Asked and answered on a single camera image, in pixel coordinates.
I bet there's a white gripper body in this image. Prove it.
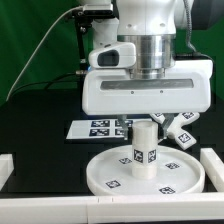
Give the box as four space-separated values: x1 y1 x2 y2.
82 60 213 115

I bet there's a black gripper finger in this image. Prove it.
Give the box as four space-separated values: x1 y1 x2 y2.
117 115 129 140
162 113 174 138

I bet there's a white cross-shaped table base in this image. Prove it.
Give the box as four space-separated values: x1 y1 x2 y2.
151 112 200 150

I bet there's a white round table top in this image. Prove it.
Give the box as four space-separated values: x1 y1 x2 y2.
86 145 205 196

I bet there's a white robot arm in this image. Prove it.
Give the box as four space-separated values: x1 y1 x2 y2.
82 0 224 130

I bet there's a white fiducial marker sheet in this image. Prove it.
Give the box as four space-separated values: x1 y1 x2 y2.
66 119 124 140

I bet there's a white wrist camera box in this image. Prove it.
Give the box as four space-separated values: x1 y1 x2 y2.
89 42 136 69

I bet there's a white right border rail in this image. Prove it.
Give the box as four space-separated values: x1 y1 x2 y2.
200 148 224 192

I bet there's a white border rail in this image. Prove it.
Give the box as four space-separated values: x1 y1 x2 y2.
200 148 224 192
0 154 14 191
0 193 224 224

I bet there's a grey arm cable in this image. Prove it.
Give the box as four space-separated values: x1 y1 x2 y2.
182 0 214 61

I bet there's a white front border rail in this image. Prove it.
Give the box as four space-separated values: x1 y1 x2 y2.
0 193 224 224

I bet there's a white camera cable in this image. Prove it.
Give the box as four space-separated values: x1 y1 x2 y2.
5 5 84 101

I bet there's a white left border rail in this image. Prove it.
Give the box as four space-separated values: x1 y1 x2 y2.
0 154 14 191

